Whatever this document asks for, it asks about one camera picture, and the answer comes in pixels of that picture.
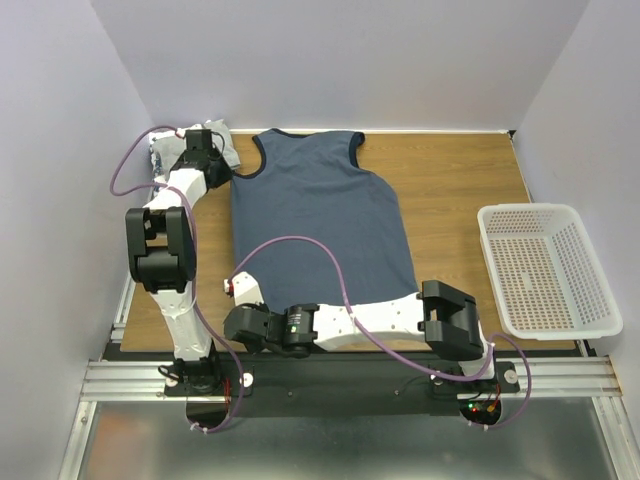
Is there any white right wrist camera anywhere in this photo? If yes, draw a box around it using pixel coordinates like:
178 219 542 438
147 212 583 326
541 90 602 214
223 271 264 306

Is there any blue tank top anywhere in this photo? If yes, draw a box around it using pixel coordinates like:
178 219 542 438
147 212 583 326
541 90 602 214
231 129 418 312

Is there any white plastic basket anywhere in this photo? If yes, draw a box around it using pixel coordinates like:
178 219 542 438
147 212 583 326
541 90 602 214
477 203 623 341

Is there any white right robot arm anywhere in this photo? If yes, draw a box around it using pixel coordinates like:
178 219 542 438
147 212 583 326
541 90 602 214
224 272 496 390

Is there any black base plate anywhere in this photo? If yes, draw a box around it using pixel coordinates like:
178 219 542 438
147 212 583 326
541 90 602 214
158 352 520 427

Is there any grey folded tank top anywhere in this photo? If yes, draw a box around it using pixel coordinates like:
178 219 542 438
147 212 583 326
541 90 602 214
167 119 241 173

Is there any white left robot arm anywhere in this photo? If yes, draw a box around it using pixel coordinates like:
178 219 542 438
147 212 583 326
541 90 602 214
125 127 233 396

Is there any aluminium frame rail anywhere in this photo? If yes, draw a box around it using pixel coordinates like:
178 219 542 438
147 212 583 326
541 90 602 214
80 357 622 402

